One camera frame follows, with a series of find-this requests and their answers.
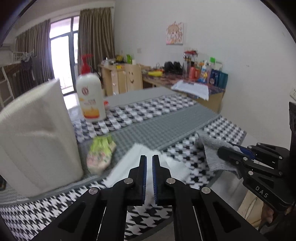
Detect grey towel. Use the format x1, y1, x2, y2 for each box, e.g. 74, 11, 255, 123
195, 130, 242, 179

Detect white tissue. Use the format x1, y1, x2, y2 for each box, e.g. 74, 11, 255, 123
104, 144, 191, 204

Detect green tissue packet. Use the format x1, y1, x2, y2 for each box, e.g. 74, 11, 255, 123
86, 135, 116, 175

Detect white paper sheets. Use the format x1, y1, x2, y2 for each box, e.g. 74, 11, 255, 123
171, 80, 209, 101

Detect houndstooth table mat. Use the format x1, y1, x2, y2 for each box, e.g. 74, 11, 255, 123
1, 94, 246, 240

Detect white styrofoam box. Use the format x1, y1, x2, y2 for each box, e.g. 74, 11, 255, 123
1, 79, 83, 197

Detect white lotion pump bottle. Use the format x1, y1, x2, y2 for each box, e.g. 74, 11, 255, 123
76, 54, 106, 123

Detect smiley face wooden chair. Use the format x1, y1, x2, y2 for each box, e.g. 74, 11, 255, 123
125, 64, 143, 92

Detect wooden desk with drawers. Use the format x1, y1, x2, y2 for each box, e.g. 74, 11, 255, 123
100, 64, 150, 96

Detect left brown curtain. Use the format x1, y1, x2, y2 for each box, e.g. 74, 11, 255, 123
16, 19, 55, 85

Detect brown curtain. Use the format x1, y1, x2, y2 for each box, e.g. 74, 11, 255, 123
16, 19, 55, 85
78, 8, 115, 73

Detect right brown curtain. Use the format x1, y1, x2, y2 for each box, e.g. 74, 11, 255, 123
78, 8, 115, 73

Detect metal bunk bed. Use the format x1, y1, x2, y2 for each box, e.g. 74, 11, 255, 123
1, 50, 38, 109

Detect glass balcony door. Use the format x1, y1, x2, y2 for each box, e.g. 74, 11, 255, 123
49, 16, 79, 95

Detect anime girl wall poster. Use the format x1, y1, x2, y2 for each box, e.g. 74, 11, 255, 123
166, 22, 184, 45

